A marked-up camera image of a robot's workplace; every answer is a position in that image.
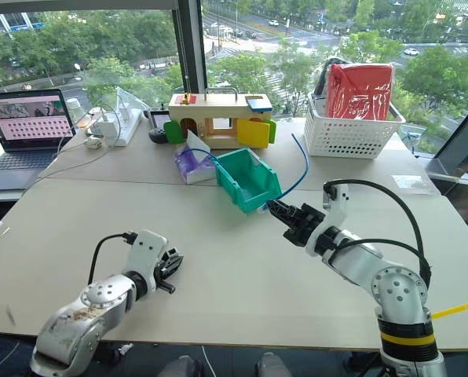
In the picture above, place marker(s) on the white perforated plastic basket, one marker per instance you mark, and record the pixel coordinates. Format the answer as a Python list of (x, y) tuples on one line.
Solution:
[(348, 137)]

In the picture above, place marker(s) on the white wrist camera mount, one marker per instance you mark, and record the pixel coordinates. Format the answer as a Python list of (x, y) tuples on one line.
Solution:
[(145, 251), (338, 208)]

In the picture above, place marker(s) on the small white case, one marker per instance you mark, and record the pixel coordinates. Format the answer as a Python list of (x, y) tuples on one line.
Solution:
[(92, 142)]

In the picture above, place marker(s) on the black round gadget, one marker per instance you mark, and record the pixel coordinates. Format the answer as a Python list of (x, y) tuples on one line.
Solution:
[(157, 135)]

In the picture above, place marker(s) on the white power strip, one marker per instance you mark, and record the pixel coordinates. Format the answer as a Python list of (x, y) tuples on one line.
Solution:
[(127, 125)]

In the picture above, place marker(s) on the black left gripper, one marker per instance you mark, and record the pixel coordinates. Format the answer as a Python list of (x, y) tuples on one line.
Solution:
[(161, 271)]

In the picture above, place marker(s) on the black items behind package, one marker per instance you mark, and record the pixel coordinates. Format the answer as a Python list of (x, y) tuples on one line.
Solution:
[(322, 84)]

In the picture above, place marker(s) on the clear plastic sheet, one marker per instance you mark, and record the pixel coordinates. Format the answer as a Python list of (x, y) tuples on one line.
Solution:
[(130, 100)]

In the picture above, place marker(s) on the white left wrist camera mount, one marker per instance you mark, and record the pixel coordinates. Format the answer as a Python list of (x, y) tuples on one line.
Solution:
[(145, 251)]

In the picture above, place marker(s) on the wooden toy lock box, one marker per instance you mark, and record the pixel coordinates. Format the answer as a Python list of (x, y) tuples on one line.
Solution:
[(218, 110)]

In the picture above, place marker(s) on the open laptop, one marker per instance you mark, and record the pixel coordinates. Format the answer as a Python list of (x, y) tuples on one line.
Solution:
[(26, 121)]

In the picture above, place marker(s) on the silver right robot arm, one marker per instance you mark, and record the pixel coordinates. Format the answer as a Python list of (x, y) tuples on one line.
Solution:
[(399, 290)]

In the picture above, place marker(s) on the small handheld screen device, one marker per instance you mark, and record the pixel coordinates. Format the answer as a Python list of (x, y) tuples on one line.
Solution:
[(159, 118)]

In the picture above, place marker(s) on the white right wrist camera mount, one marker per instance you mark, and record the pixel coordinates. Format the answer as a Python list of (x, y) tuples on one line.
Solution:
[(338, 208)]

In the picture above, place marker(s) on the clear plastic bag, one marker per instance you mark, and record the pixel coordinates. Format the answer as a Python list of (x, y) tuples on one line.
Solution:
[(412, 184)]

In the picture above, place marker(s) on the green plastic bin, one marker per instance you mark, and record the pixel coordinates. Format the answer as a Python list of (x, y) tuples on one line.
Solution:
[(253, 173)]

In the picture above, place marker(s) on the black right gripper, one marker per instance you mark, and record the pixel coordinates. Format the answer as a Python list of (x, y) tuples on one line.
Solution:
[(304, 225)]

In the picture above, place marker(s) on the bottle with white cap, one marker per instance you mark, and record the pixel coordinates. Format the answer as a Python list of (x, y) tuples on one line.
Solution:
[(75, 110)]

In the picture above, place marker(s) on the white coupler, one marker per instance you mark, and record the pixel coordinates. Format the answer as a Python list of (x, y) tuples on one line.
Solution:
[(263, 209)]

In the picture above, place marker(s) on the dark monitor screen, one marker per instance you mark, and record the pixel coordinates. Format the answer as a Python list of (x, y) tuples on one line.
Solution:
[(463, 141)]

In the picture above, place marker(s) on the red plastic-wrapped package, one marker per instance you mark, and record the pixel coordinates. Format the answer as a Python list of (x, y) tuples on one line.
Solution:
[(359, 90)]

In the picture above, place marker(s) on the dark window frame post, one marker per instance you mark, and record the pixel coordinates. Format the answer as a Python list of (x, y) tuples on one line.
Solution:
[(190, 47)]

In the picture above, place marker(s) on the purple tissue pack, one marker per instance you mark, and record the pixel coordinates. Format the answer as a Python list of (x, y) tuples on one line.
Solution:
[(192, 167)]

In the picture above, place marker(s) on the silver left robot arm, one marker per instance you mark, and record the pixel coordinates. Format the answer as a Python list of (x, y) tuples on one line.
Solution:
[(81, 326)]

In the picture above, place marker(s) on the white charger adapter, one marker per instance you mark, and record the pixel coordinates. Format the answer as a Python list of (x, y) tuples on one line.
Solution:
[(106, 129)]

